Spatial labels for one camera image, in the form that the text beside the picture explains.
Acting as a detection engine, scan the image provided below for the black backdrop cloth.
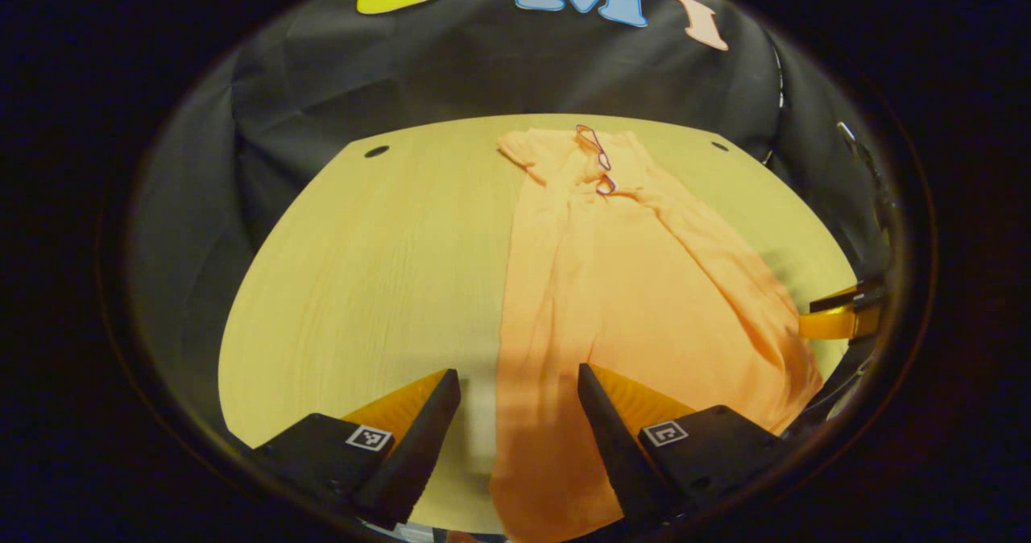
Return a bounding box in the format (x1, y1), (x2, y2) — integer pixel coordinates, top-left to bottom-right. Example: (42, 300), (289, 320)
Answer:
(127, 0), (896, 451)

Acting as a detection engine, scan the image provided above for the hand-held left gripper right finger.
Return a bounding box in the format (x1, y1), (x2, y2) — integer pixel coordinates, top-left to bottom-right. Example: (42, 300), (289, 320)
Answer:
(576, 362), (797, 534)

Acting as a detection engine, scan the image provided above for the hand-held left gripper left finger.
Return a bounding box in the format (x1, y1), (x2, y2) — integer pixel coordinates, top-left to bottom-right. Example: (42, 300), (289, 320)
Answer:
(242, 367), (462, 532)

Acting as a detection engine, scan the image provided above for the pale orange T-shirt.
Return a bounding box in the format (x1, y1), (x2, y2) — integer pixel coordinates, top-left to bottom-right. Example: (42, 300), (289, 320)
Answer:
(490, 124), (824, 543)

